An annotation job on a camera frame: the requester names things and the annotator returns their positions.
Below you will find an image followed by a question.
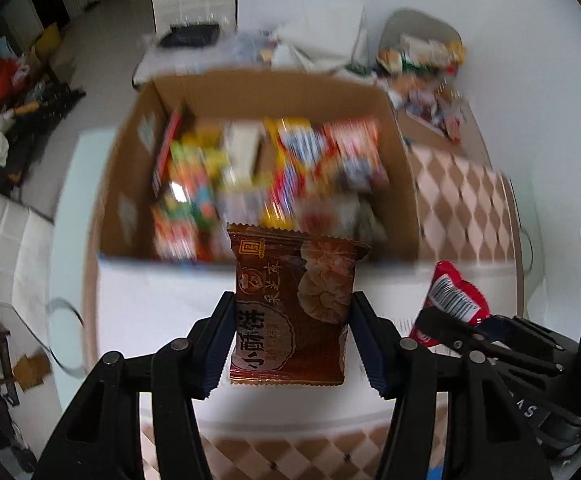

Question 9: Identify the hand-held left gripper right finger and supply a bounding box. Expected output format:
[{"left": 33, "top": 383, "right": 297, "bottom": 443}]
[{"left": 348, "top": 291, "right": 551, "bottom": 480}]

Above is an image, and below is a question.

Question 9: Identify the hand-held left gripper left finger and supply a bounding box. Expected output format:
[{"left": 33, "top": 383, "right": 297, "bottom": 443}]
[{"left": 33, "top": 290, "right": 238, "bottom": 480}]

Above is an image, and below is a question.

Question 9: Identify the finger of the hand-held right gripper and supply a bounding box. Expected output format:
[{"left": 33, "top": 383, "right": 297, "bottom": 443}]
[
  {"left": 415, "top": 306, "right": 580, "bottom": 357},
  {"left": 488, "top": 344, "right": 567, "bottom": 377}
]

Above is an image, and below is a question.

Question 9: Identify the red snack packet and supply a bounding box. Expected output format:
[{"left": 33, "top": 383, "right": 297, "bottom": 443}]
[{"left": 408, "top": 260, "right": 491, "bottom": 350}]

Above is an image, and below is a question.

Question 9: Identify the brown biscuit packet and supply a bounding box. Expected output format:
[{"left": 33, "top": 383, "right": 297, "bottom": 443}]
[{"left": 226, "top": 222, "right": 372, "bottom": 387}]

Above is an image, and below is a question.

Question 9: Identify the brown cardboard box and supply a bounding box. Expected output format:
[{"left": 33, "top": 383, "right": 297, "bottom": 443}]
[{"left": 98, "top": 67, "right": 421, "bottom": 267}]

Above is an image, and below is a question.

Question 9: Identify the heap of loose snacks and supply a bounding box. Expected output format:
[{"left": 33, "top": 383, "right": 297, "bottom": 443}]
[{"left": 387, "top": 74, "right": 467, "bottom": 143}]

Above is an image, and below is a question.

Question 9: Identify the grey bag of snacks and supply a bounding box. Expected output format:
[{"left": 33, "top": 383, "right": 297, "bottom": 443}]
[{"left": 375, "top": 7, "right": 467, "bottom": 80}]

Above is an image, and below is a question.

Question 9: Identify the checkered tablecloth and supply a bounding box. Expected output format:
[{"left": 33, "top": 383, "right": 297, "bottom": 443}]
[{"left": 140, "top": 145, "right": 521, "bottom": 480}]

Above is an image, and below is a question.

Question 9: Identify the pile of assorted snack packets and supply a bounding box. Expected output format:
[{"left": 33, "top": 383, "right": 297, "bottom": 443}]
[{"left": 150, "top": 115, "right": 391, "bottom": 263}]

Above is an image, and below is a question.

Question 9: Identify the small cardboard piece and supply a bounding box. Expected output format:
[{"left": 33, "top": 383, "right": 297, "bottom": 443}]
[{"left": 13, "top": 351, "right": 54, "bottom": 392}]

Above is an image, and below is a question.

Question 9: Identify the white wrapped box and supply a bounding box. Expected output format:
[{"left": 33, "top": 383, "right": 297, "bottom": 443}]
[{"left": 222, "top": 122, "right": 264, "bottom": 187}]

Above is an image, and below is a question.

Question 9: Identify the yellow instant noodle packet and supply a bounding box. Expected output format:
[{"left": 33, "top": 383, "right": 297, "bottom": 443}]
[{"left": 263, "top": 117, "right": 332, "bottom": 228}]

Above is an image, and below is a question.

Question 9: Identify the white padded sofa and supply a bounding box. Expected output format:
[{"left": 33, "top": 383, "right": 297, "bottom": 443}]
[{"left": 0, "top": 179, "right": 57, "bottom": 322}]

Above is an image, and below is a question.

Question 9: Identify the black tray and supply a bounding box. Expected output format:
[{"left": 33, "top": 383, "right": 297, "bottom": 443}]
[{"left": 159, "top": 21, "right": 221, "bottom": 49}]

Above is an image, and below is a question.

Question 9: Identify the white plastic bag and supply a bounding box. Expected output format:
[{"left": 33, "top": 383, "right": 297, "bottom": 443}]
[{"left": 273, "top": 4, "right": 372, "bottom": 75}]

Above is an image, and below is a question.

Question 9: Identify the yellow bag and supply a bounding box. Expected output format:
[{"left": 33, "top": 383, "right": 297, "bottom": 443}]
[{"left": 32, "top": 24, "right": 64, "bottom": 62}]

